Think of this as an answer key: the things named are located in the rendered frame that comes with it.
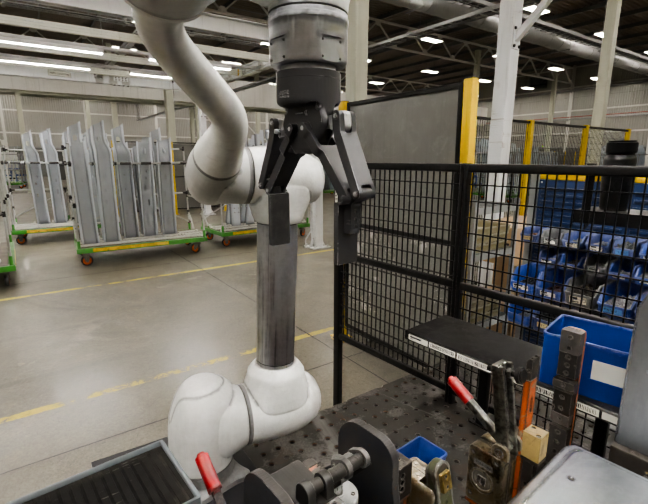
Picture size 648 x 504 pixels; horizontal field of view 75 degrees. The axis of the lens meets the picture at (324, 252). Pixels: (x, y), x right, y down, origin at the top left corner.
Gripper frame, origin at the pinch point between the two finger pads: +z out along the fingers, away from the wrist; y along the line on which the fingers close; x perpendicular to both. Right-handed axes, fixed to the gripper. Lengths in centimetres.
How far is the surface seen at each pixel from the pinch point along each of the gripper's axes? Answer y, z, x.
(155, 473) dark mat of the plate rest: -9.6, 30.1, -18.4
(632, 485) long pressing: 27, 46, 51
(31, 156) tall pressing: -944, -11, 56
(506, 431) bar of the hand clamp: 11, 36, 34
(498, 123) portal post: -198, -45, 397
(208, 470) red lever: -7.5, 31.6, -12.1
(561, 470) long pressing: 17, 46, 45
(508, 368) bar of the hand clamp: 9.9, 24.9, 35.6
